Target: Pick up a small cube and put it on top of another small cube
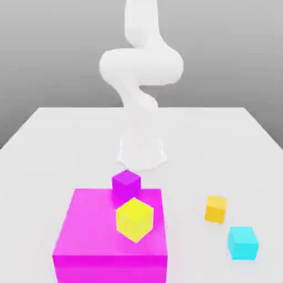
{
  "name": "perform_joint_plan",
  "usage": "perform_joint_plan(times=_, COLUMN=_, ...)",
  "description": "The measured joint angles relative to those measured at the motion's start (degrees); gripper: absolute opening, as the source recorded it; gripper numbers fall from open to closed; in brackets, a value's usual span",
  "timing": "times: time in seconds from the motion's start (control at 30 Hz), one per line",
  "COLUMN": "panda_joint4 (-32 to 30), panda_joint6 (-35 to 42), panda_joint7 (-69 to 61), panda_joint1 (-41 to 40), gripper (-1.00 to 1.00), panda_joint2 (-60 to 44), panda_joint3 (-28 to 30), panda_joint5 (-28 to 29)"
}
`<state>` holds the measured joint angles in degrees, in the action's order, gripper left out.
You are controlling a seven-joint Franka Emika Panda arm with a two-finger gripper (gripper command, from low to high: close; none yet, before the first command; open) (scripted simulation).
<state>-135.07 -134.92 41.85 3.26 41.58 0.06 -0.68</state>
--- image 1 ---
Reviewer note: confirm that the small cyan cube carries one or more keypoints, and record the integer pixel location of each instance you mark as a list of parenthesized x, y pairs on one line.
[(243, 243)]

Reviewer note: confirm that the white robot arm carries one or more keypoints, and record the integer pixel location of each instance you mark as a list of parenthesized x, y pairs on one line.
[(141, 66)]

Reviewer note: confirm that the small yellow cube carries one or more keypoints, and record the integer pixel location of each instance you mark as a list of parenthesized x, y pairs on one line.
[(134, 220)]

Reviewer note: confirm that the large magenta box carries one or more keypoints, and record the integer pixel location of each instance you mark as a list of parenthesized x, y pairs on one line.
[(92, 232)]

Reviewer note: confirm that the small orange cube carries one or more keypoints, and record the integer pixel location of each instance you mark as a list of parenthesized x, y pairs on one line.
[(215, 210)]

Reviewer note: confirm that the small purple cube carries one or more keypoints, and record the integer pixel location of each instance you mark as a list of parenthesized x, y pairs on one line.
[(126, 184)]

